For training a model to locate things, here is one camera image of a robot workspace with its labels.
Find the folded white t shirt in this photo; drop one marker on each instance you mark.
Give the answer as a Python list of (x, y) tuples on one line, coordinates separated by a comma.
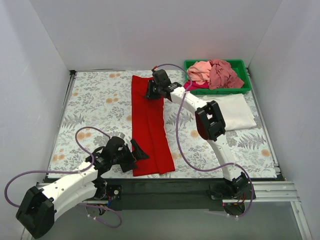
[(235, 111)]

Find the dusty pink t shirt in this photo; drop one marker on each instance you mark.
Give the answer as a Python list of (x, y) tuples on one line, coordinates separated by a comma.
[(223, 76)]

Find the peach t shirt in bin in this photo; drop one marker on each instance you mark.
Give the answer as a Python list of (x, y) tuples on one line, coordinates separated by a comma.
[(199, 72)]

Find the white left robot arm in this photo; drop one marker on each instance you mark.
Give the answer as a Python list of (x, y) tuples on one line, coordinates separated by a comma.
[(41, 207)]

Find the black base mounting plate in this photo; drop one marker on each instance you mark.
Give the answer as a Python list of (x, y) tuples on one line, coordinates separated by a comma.
[(209, 205)]

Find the aluminium frame rail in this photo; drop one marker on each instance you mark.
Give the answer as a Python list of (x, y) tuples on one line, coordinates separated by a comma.
[(275, 193)]

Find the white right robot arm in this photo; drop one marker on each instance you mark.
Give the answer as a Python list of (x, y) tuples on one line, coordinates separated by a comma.
[(210, 126)]

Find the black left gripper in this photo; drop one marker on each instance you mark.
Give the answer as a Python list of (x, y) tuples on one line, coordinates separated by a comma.
[(130, 158)]

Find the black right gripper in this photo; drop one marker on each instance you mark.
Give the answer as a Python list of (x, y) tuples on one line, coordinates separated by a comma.
[(152, 89)]

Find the red t shirt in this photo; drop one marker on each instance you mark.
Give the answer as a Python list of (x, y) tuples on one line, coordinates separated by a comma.
[(148, 130)]

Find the green plastic bin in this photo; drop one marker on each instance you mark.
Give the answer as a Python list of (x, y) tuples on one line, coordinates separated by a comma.
[(237, 65)]

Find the magenta t shirt in bin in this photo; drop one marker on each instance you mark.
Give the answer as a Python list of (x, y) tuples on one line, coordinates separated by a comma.
[(195, 86)]

